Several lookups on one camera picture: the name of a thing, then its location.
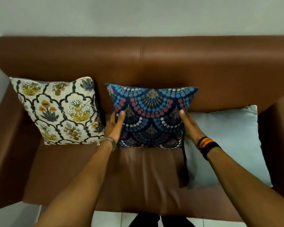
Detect person's right hand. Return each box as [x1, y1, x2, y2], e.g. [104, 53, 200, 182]
[179, 110, 206, 146]

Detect person's left hand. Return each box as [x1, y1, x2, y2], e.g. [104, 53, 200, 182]
[105, 111, 126, 143]

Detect blue patterned cushion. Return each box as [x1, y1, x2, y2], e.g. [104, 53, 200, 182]
[106, 83, 199, 149]

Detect person's left forearm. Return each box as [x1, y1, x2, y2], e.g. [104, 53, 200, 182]
[35, 139, 116, 227]

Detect person's right forearm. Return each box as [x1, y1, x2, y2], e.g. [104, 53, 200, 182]
[202, 146, 284, 227]

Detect black and orange wristbands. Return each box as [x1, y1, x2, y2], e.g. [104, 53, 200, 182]
[197, 136, 221, 161]

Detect light blue cushion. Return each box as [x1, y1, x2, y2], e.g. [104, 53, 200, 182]
[184, 105, 273, 189]

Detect brown leather sofa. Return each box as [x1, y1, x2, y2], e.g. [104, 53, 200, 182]
[0, 35, 284, 222]

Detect cream floral cushion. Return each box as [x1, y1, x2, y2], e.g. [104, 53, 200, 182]
[9, 77, 105, 145]

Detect person's black trousers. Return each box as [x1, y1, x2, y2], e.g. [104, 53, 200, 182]
[128, 212, 195, 227]

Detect silver metal bracelet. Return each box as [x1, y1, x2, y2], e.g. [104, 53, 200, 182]
[97, 137, 116, 152]

